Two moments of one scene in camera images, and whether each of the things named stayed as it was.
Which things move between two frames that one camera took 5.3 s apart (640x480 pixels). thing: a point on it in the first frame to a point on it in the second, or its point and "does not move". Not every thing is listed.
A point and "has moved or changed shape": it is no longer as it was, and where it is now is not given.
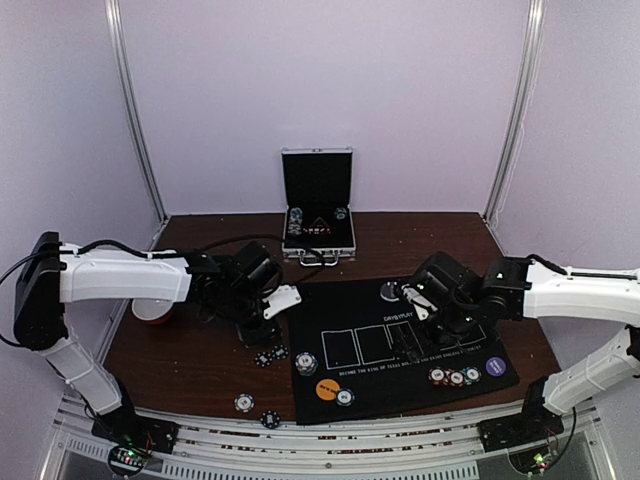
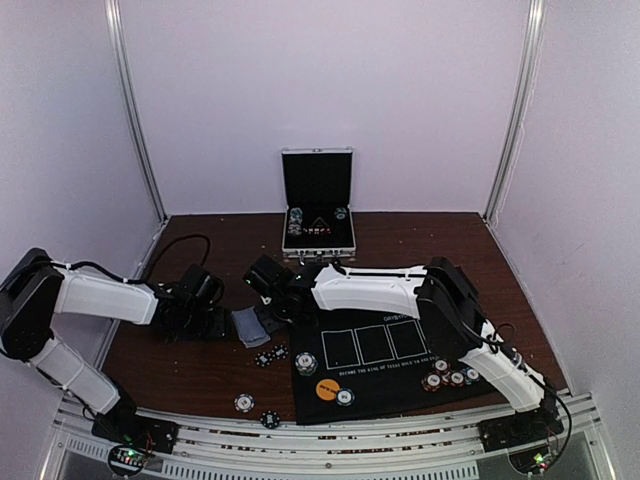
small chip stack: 306,363 does not move
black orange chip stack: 436,374 has moved or changed shape
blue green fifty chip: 345,397 does not move
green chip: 471,375 does not move
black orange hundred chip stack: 456,379 does not move
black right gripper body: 439,331 to 279,310
